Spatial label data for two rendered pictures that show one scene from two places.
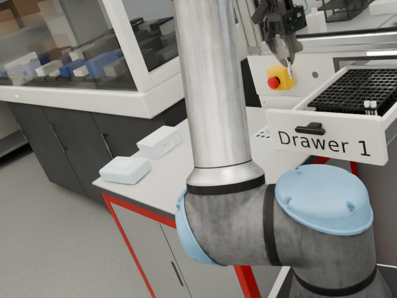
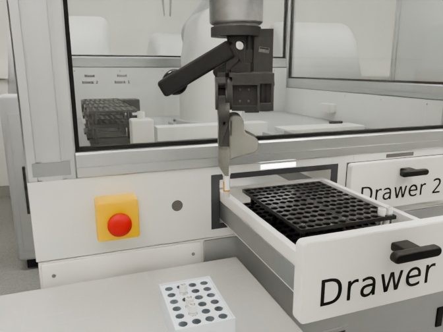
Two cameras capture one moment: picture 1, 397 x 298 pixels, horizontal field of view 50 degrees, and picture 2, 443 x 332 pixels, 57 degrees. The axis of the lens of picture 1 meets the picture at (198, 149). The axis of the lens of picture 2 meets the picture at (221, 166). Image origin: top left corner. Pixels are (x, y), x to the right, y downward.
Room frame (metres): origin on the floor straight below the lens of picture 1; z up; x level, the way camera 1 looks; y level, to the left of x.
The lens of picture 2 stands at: (0.94, 0.27, 1.13)
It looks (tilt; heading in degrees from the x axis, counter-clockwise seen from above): 13 degrees down; 286
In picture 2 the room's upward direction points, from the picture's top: straight up
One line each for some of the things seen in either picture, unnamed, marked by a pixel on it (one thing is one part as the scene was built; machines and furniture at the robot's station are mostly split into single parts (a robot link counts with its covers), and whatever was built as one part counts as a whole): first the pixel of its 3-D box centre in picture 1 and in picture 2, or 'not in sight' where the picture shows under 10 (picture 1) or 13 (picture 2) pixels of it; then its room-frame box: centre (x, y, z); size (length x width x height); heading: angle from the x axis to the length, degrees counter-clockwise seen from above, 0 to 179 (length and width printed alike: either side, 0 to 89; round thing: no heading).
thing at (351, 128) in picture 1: (321, 134); (391, 263); (0.87, -0.28, 0.87); 0.29 x 0.02 x 0.11; 37
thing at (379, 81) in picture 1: (362, 97); (310, 217); (0.98, -0.44, 0.87); 0.22 x 0.18 x 0.06; 127
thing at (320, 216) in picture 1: (321, 220); not in sight; (0.47, -0.13, 0.96); 0.13 x 0.12 x 0.14; 64
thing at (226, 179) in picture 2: (289, 70); (226, 182); (1.11, -0.30, 0.96); 0.01 x 0.01 x 0.05
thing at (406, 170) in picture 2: not in sight; (410, 171); (0.79, -0.70, 0.91); 0.07 x 0.04 x 0.01; 37
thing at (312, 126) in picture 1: (312, 128); (409, 249); (0.85, -0.26, 0.91); 0.07 x 0.04 x 0.01; 37
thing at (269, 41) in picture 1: (273, 35); (223, 114); (1.10, -0.28, 1.07); 0.05 x 0.02 x 0.09; 108
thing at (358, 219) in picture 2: (341, 106); (347, 222); (0.92, -0.36, 0.90); 0.18 x 0.02 x 0.01; 37
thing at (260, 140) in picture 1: (276, 133); (194, 311); (1.13, -0.23, 0.78); 0.12 x 0.08 x 0.04; 125
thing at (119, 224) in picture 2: (273, 82); (119, 223); (1.29, -0.30, 0.88); 0.04 x 0.03 x 0.04; 37
